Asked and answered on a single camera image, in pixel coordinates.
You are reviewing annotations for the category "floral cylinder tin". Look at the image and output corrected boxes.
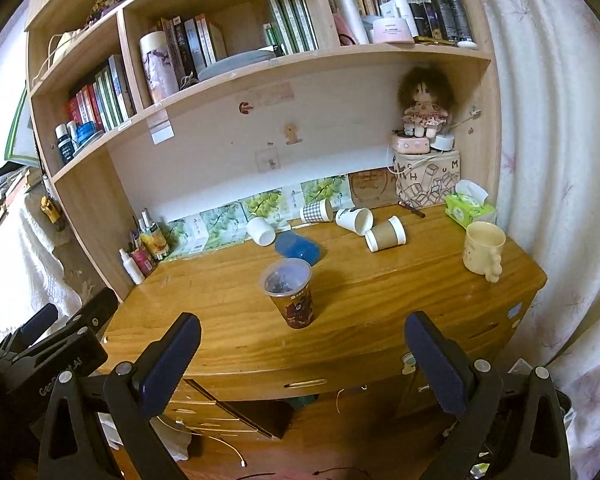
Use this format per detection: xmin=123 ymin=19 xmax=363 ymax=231
xmin=140 ymin=30 xmax=178 ymax=103

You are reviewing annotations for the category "white plastic cup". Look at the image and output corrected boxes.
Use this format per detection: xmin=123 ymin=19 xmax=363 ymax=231
xmin=246 ymin=217 xmax=276 ymax=247

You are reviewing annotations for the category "robot print paper cup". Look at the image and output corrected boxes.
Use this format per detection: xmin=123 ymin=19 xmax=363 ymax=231
xmin=260 ymin=258 xmax=314 ymax=330

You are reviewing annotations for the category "brown sleeve paper cup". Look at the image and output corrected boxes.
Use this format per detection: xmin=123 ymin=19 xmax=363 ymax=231
xmin=364 ymin=216 xmax=406 ymax=252

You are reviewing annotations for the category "blue plastic cup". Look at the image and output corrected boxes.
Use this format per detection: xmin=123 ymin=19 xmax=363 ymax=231
xmin=274 ymin=231 xmax=321 ymax=266

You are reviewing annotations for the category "wooden bookshelf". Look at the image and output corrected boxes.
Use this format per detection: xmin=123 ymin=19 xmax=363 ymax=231
xmin=26 ymin=0 xmax=501 ymax=297

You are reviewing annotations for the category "white curtain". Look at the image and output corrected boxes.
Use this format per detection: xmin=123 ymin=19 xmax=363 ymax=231
xmin=482 ymin=0 xmax=600 ymax=479

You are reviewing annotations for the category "green tissue pack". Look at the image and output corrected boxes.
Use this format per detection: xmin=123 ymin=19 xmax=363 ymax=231
xmin=444 ymin=180 xmax=498 ymax=229

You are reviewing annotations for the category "cream ceramic mug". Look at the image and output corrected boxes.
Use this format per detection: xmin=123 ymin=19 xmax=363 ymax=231
xmin=463 ymin=221 xmax=506 ymax=283

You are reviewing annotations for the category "brown haired rag doll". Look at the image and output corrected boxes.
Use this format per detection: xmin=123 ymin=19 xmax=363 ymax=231
xmin=398 ymin=67 xmax=454 ymax=140

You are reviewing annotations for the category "yellow label spray bottle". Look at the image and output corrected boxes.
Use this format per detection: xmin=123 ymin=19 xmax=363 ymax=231
xmin=138 ymin=209 xmax=170 ymax=261

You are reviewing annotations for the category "white paper cup green print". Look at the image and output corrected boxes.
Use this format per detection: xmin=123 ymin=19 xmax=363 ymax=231
xmin=335 ymin=208 xmax=374 ymax=236

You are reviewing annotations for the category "letter print tote bag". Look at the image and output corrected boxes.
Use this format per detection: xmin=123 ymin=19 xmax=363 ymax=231
xmin=392 ymin=151 xmax=460 ymax=209

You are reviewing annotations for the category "white lotion bottle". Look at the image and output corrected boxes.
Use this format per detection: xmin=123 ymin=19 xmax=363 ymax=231
xmin=119 ymin=248 xmax=145 ymax=285

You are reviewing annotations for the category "red cosmetic jar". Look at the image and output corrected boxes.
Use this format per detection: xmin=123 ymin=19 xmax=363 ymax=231
xmin=131 ymin=246 xmax=156 ymax=278

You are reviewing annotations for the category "pink radio box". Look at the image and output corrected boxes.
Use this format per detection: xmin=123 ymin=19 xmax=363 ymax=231
xmin=390 ymin=132 xmax=430 ymax=155

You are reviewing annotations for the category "brown cardboard box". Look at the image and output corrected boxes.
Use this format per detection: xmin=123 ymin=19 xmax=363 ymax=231
xmin=348 ymin=168 xmax=398 ymax=209

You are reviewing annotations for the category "checkered paper cup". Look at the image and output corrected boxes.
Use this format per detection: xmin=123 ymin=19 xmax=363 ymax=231
xmin=300 ymin=198 xmax=334 ymax=223

